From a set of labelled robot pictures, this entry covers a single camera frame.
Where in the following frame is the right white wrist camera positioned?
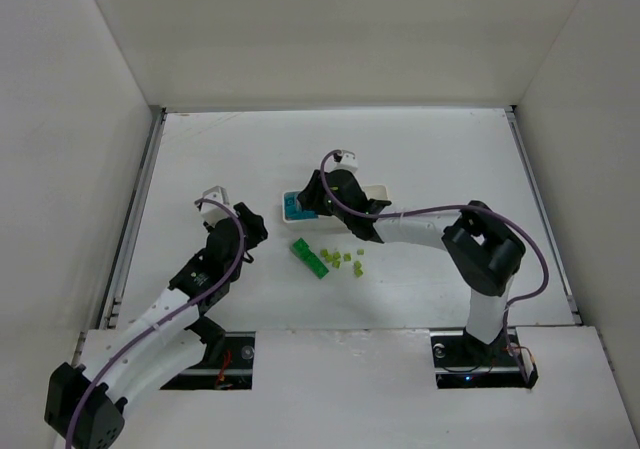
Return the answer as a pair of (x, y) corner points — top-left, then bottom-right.
(332, 150), (359, 173)

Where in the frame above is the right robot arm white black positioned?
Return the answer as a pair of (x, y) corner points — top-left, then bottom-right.
(297, 169), (525, 346)

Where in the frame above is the green lego brick stack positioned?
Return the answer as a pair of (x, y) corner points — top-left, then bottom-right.
(290, 238), (329, 279)

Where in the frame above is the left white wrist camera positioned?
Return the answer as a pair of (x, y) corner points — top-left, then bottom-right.
(194, 186), (231, 227)

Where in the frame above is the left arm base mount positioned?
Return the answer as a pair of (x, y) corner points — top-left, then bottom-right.
(161, 332), (256, 391)

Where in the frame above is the white three-compartment tray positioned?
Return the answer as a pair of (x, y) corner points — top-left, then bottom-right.
(280, 183), (392, 234)

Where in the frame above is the teal lego brick stack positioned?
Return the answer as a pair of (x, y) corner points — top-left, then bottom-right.
(283, 191), (318, 222)

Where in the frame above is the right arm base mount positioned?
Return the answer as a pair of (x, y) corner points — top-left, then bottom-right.
(430, 329), (539, 389)

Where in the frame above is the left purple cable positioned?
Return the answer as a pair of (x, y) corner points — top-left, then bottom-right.
(64, 196), (250, 449)

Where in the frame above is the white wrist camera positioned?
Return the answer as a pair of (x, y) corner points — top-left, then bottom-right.
(194, 186), (231, 227)
(332, 150), (359, 173)

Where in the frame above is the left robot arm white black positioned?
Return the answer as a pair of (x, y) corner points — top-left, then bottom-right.
(44, 199), (268, 448)

